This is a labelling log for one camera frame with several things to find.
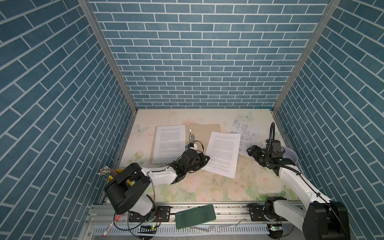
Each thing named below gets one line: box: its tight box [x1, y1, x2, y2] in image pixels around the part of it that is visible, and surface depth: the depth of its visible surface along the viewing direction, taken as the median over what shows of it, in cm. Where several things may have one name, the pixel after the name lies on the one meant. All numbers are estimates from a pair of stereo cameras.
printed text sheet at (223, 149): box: [202, 131, 242, 179], surface depth 96 cm
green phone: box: [175, 204, 217, 230], surface depth 74 cm
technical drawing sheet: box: [230, 119, 260, 157], surface depth 110 cm
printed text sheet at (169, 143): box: [152, 125, 186, 164], surface depth 105 cm
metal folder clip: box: [189, 129, 195, 144], surface depth 104 cm
